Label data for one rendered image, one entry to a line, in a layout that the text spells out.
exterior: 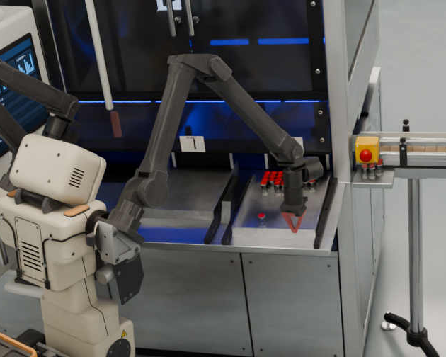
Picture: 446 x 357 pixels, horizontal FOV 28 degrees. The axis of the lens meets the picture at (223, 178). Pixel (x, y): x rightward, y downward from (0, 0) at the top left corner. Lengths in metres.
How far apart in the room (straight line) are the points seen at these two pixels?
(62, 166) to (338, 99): 0.98
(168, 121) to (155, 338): 1.44
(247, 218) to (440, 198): 1.93
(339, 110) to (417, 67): 3.31
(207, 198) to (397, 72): 3.29
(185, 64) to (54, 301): 0.75
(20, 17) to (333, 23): 0.98
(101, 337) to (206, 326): 1.00
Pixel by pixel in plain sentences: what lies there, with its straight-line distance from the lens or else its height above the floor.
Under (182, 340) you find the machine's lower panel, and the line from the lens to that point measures 3.56.
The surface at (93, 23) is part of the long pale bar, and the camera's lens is 2.89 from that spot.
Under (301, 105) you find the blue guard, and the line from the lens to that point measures 2.88.
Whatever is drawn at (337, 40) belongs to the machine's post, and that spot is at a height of 1.38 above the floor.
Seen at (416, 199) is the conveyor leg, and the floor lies 0.74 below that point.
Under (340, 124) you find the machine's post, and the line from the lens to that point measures 2.89.
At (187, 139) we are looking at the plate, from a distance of 3.03.
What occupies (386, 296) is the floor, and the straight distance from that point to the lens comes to 3.93.
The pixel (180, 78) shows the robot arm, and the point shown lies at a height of 1.48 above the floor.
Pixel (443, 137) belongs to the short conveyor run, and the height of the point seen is 0.95.
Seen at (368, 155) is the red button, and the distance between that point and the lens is 2.89.
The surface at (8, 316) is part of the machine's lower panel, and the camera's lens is 3.82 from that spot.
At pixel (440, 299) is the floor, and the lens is 3.91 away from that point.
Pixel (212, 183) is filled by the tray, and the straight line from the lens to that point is 3.06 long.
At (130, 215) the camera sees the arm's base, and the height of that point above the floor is 1.22.
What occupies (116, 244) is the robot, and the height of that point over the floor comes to 1.17.
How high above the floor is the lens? 2.36
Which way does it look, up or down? 29 degrees down
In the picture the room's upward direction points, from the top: 8 degrees counter-clockwise
